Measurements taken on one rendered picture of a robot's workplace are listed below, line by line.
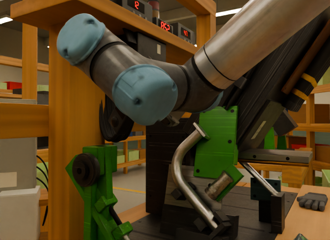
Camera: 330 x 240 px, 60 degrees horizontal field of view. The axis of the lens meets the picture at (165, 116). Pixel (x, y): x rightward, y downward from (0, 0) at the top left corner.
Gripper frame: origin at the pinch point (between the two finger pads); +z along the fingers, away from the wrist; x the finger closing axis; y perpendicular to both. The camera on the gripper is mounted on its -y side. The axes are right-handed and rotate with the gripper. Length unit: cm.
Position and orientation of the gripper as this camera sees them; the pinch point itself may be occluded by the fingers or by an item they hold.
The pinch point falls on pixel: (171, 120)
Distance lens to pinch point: 69.8
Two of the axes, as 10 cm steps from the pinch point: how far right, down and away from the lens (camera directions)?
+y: 7.3, -6.7, -1.5
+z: 4.6, 3.2, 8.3
